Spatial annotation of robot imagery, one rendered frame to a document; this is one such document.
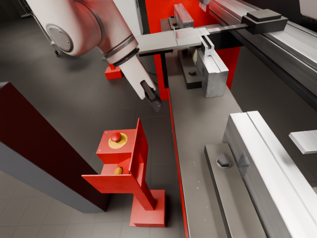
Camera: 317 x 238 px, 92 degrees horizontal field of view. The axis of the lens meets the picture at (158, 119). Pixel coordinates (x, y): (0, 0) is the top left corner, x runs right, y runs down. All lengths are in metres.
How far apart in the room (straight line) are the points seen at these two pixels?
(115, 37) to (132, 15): 3.42
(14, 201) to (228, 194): 1.75
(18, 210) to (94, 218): 0.66
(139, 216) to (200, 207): 0.83
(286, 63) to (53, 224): 1.63
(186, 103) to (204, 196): 0.30
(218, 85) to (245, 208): 0.35
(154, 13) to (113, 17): 1.18
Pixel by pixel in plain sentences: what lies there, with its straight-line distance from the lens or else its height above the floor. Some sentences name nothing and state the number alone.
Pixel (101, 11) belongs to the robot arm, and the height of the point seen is 1.17.
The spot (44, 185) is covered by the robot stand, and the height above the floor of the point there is 0.54.
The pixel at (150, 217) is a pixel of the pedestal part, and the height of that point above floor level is 0.12.
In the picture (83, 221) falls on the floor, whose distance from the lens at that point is 1.43.
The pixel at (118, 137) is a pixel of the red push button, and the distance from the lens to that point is 0.56.
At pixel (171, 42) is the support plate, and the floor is 1.00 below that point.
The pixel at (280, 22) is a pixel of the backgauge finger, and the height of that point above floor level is 1.01.
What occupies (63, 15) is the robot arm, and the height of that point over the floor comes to 1.18.
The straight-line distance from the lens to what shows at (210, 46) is 0.61.
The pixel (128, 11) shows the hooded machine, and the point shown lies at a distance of 3.77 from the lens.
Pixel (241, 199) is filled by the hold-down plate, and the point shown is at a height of 0.91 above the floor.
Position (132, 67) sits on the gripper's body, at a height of 1.07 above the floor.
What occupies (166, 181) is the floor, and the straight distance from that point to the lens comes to 1.32.
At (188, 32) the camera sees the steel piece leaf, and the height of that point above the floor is 1.00.
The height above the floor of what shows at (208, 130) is 0.87.
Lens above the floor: 1.22
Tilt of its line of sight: 45 degrees down
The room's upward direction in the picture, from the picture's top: 11 degrees counter-clockwise
